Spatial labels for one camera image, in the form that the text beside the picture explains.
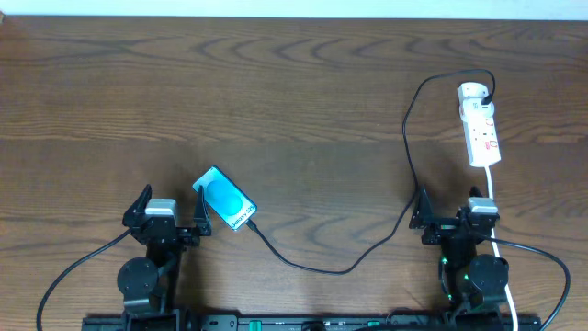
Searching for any white power strip cord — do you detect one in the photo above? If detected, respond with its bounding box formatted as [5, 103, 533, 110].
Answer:
[484, 165, 520, 331]

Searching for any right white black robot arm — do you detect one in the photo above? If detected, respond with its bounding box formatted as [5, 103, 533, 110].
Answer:
[409, 187, 509, 330]

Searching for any black USB charging cable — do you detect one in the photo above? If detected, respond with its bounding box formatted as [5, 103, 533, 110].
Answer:
[245, 68, 497, 276]

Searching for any white USB charger plug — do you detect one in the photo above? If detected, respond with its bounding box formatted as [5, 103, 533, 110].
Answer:
[458, 82, 494, 121]

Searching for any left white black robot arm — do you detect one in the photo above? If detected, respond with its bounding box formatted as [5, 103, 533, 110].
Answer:
[117, 185, 212, 330]

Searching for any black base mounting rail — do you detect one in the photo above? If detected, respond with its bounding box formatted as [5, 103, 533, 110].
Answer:
[82, 313, 543, 331]

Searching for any teal screen Galaxy smartphone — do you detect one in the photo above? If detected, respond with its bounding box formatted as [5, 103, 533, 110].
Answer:
[192, 166, 257, 231]

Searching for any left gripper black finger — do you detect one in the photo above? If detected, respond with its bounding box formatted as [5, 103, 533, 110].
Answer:
[122, 184, 153, 228]
[193, 186, 212, 236]

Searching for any white power strip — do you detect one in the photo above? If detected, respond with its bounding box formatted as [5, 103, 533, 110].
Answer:
[459, 97, 501, 167]

